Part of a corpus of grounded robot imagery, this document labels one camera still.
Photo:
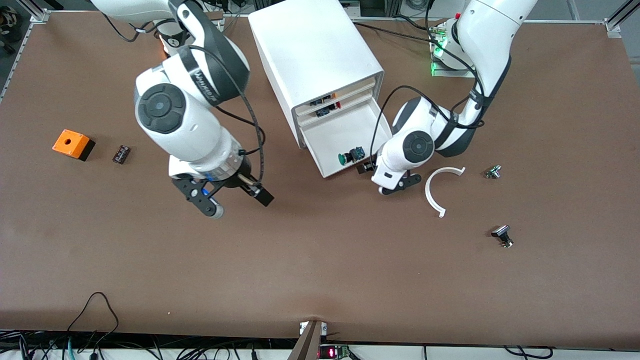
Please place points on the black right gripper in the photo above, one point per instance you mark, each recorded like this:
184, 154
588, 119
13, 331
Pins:
234, 179

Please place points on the green push button switch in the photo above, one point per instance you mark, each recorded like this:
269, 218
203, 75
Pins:
350, 157

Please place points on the deep white cabinet drawer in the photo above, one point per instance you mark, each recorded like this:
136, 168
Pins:
345, 135

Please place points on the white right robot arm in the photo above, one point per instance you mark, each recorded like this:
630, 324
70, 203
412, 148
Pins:
185, 120

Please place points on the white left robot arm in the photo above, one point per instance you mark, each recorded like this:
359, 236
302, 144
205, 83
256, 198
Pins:
490, 35

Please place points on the shallow white cabinet drawer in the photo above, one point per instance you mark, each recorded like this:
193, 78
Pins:
350, 101
350, 91
303, 121

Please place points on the white drawer cabinet housing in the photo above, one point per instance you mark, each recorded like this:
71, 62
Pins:
310, 45

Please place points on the orange button box black base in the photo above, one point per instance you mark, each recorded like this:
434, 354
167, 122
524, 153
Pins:
71, 143

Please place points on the blue black red component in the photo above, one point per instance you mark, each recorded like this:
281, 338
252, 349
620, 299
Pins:
322, 112

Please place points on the small black blue component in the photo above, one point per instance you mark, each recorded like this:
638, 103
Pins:
315, 102

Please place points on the white curved plastic arc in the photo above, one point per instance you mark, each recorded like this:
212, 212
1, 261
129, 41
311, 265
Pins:
429, 192

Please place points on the small black contact block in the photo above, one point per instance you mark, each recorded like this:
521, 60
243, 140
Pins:
121, 154

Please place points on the circuit board red display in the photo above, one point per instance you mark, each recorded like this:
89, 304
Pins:
332, 352

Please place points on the small green silver knob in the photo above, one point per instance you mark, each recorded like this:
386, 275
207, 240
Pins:
493, 172

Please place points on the grey camera stand bar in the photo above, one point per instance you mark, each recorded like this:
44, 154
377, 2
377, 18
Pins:
306, 345

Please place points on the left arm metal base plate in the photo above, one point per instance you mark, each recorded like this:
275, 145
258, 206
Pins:
450, 73

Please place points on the black silver key switch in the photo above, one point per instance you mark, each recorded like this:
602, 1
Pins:
501, 233

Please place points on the aluminium frame profile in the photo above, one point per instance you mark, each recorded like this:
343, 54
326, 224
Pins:
620, 17
35, 12

